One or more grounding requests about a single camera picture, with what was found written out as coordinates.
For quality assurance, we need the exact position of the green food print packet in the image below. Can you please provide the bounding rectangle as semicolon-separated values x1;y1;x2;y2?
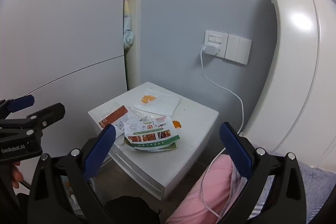
123;116;181;151

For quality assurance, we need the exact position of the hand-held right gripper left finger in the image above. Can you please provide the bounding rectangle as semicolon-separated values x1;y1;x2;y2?
27;124;117;224

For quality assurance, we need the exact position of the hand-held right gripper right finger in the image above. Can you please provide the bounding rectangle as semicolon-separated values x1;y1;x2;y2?
220;122;307;224

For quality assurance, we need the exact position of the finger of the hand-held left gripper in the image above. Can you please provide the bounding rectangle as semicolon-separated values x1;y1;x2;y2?
0;103;66;136
0;94;35;119

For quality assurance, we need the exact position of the white bed headboard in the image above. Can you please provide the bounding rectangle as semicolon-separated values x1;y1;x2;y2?
241;0;336;169

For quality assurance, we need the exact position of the white wardrobe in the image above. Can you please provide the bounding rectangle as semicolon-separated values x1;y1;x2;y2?
0;0;129;161

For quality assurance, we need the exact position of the person's left hand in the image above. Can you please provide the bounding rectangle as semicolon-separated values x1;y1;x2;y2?
10;160;25;189

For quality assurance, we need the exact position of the white nightstand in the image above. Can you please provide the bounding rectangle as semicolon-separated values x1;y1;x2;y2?
88;82;219;201

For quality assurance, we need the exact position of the pink cloth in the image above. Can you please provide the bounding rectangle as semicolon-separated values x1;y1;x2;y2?
165;154;248;224

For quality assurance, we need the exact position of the white plastic bag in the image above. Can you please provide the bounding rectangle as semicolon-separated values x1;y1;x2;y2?
133;94;181;117

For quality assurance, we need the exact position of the white wall switch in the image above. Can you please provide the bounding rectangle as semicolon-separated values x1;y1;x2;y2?
225;34;252;65

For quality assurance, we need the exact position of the pale fluffy blanket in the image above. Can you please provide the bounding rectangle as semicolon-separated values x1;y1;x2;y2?
247;147;336;224

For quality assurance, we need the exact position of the white charging cable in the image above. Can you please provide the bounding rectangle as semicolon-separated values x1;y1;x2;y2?
200;49;245;219

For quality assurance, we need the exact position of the orange label packet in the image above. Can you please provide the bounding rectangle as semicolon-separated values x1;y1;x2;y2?
98;105;130;131

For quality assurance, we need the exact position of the white charger plug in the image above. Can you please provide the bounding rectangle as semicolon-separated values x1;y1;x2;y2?
201;42;219;55

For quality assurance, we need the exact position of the light blue hanging garment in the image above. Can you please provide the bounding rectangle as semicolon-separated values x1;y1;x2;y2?
123;0;135;50

